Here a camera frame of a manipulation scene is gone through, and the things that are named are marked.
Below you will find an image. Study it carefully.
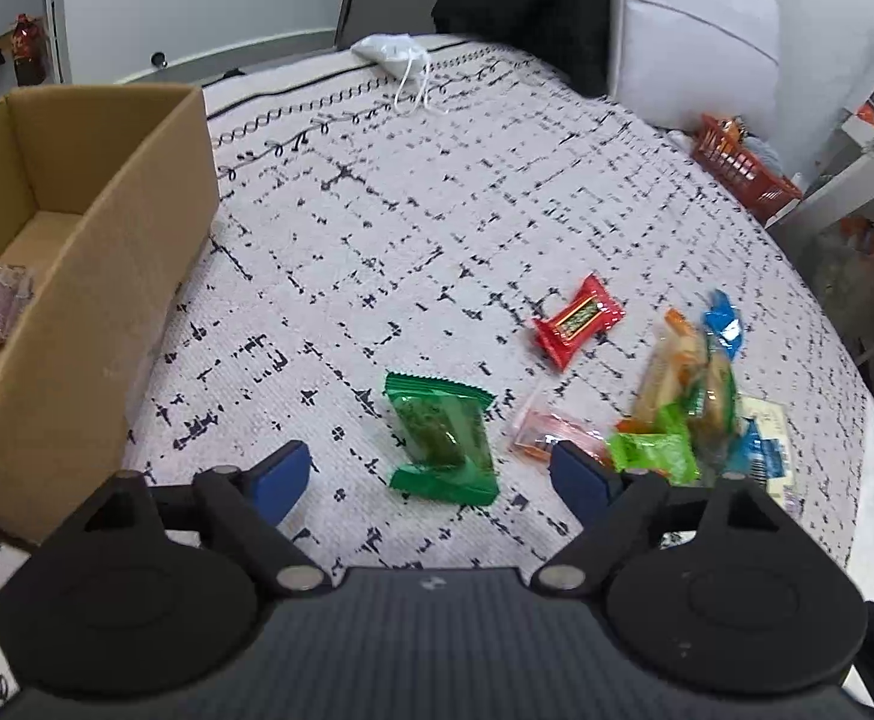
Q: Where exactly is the white zip bag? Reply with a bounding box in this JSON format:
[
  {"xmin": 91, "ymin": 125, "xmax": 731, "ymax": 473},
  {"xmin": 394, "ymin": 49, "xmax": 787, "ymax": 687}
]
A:
[{"xmin": 606, "ymin": 0, "xmax": 782, "ymax": 133}]

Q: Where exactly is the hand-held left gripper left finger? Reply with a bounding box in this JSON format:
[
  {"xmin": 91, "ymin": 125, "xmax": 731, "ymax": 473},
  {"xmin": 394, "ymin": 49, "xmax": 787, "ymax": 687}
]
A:
[{"xmin": 69, "ymin": 441, "xmax": 333, "ymax": 598}]

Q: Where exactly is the brown cardboard box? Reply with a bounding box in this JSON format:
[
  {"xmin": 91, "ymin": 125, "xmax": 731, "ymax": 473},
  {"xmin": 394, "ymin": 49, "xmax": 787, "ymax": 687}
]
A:
[{"xmin": 0, "ymin": 84, "xmax": 220, "ymax": 547}]

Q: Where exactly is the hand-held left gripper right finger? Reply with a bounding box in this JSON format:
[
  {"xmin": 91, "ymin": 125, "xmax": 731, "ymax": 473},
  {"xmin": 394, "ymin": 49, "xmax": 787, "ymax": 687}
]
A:
[{"xmin": 531, "ymin": 441, "xmax": 792, "ymax": 598}]

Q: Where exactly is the small blue snack packet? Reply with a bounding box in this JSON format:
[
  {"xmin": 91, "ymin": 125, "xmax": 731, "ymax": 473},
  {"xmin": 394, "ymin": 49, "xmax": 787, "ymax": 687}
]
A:
[{"xmin": 702, "ymin": 289, "xmax": 745, "ymax": 358}]

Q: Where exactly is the red snack packet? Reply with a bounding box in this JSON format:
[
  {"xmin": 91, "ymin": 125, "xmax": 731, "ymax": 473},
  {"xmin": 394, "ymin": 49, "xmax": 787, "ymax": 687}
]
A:
[{"xmin": 532, "ymin": 274, "xmax": 626, "ymax": 371}]

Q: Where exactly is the orange plastic basket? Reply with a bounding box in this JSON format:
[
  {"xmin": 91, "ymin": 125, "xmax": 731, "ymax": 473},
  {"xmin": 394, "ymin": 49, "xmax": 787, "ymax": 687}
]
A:
[{"xmin": 690, "ymin": 114, "xmax": 804, "ymax": 227}]

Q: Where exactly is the white face mask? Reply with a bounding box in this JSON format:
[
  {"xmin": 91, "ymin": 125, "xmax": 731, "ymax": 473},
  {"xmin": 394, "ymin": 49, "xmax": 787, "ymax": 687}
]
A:
[{"xmin": 351, "ymin": 33, "xmax": 433, "ymax": 115}]

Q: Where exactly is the clear pink snack packet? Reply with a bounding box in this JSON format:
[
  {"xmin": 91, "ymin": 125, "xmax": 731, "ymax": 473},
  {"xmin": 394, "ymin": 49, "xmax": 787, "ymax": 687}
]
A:
[{"xmin": 504, "ymin": 393, "xmax": 618, "ymax": 467}]

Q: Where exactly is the brown bottle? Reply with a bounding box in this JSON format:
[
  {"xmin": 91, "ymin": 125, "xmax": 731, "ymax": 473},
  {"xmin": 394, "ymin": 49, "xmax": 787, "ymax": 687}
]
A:
[{"xmin": 12, "ymin": 13, "xmax": 52, "ymax": 88}]

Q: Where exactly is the black jacket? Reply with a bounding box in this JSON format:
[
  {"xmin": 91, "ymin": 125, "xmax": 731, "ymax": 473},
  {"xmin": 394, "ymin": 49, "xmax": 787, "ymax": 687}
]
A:
[{"xmin": 431, "ymin": 0, "xmax": 612, "ymax": 98}]

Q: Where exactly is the white desk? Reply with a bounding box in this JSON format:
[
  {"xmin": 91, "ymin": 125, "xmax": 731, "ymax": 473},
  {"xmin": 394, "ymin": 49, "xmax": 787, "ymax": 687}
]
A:
[{"xmin": 763, "ymin": 111, "xmax": 874, "ymax": 242}]

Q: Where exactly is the dark green snack packet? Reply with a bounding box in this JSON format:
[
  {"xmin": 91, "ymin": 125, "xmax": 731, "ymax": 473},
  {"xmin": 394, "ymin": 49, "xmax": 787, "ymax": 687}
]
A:
[{"xmin": 384, "ymin": 371, "xmax": 501, "ymax": 508}]

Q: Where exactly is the printed blanket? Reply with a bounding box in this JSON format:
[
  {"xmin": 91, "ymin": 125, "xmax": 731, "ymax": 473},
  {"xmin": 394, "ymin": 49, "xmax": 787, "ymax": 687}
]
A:
[{"xmin": 0, "ymin": 34, "xmax": 874, "ymax": 720}]

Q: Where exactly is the orange-tipped cracker packet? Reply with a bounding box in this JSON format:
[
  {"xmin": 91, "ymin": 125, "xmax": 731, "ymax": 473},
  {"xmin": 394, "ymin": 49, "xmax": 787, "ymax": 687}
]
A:
[{"xmin": 630, "ymin": 307, "xmax": 710, "ymax": 430}]

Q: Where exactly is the light green snack packet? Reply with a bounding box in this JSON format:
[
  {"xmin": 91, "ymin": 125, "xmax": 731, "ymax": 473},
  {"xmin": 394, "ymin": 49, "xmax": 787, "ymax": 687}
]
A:
[{"xmin": 606, "ymin": 403, "xmax": 702, "ymax": 487}]

